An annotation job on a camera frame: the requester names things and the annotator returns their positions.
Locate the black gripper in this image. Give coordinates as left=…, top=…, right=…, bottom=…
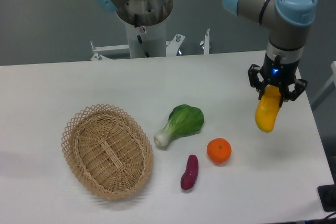
left=248, top=53, right=308, bottom=107

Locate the yellow mango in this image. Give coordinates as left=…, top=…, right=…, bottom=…
left=255, top=86, right=281, bottom=133

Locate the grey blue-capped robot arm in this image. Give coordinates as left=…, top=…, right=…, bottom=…
left=94, top=0, right=318, bottom=105

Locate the orange tangerine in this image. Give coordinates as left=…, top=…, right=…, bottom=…
left=206, top=138, right=232, bottom=164

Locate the green bok choy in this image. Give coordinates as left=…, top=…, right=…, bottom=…
left=153, top=104, right=205, bottom=149

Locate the black device at table edge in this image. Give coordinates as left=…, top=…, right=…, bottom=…
left=317, top=184, right=335, bottom=212

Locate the purple sweet potato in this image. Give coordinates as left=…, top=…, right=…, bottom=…
left=180, top=155, right=199, bottom=190

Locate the woven wicker basket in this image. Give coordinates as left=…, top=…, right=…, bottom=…
left=61, top=104, right=154, bottom=200

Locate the white frame at right edge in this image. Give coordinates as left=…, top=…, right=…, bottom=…
left=311, top=61, right=335, bottom=111

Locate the white metal base frame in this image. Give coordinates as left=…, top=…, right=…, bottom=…
left=90, top=28, right=212, bottom=61

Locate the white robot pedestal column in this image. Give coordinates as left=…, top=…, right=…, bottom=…
left=125, top=22, right=166, bottom=58

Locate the black cable on pedestal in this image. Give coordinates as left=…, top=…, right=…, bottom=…
left=133, top=13, right=151, bottom=58

